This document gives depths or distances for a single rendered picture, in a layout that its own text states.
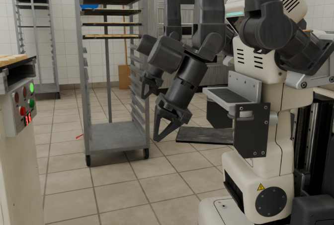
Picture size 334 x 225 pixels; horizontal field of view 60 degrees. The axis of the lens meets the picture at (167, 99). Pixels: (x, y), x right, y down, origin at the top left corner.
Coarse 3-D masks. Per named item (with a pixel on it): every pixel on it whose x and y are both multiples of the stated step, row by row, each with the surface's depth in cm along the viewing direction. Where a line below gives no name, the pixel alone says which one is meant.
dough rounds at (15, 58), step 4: (0, 56) 101; (4, 56) 104; (8, 56) 101; (12, 56) 101; (16, 56) 101; (20, 56) 101; (24, 56) 106; (0, 60) 88; (4, 60) 88; (8, 60) 90; (12, 60) 94; (16, 60) 100; (20, 60) 101; (0, 64) 84; (4, 64) 88; (8, 64) 90
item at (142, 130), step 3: (132, 111) 275; (132, 114) 274; (132, 117) 265; (135, 117) 261; (135, 120) 256; (138, 120) 247; (135, 123) 248; (138, 123) 248; (138, 126) 240; (141, 126) 235; (141, 129) 233; (144, 129) 225; (141, 132) 226; (144, 132) 225; (144, 135) 220
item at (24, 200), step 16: (16, 80) 101; (0, 112) 84; (0, 128) 83; (32, 128) 113; (0, 144) 83; (16, 144) 95; (32, 144) 112; (0, 160) 83; (16, 160) 95; (32, 160) 111; (0, 176) 84; (16, 176) 94; (32, 176) 111; (0, 192) 85; (16, 192) 94; (32, 192) 110; (0, 208) 86; (16, 208) 93; (32, 208) 109; (0, 224) 87; (16, 224) 92; (32, 224) 108
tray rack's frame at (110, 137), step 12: (108, 60) 262; (132, 60) 266; (108, 72) 264; (132, 72) 268; (108, 84) 267; (108, 96) 269; (108, 108) 272; (132, 120) 281; (96, 132) 250; (108, 132) 250; (120, 132) 250; (132, 132) 250; (96, 144) 224; (108, 144) 224; (120, 144) 224; (132, 144) 224; (144, 144) 224
